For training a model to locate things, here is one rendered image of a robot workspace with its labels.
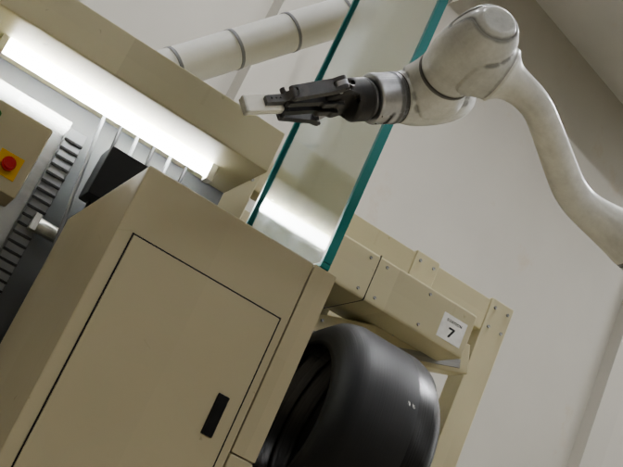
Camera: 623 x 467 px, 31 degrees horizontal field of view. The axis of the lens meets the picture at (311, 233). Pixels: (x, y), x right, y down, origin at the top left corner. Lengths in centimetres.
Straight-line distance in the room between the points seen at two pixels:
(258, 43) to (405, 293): 85
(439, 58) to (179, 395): 70
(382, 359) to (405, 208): 566
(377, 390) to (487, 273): 643
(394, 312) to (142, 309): 155
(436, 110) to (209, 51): 141
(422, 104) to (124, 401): 70
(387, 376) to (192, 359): 97
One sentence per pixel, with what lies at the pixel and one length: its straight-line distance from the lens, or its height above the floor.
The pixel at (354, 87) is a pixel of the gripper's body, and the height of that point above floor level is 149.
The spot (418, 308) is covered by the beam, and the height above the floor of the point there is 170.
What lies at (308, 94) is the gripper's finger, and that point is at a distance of 183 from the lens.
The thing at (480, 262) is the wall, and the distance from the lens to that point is 910.
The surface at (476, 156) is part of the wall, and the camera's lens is 908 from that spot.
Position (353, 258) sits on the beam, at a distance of 330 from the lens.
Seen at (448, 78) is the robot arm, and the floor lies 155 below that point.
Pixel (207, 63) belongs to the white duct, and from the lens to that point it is 325.
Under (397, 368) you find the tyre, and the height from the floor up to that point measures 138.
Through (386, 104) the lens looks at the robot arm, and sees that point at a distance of 191.
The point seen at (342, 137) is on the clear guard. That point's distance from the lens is 236.
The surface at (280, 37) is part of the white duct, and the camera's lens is 337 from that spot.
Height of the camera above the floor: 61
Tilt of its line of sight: 20 degrees up
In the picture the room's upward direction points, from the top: 25 degrees clockwise
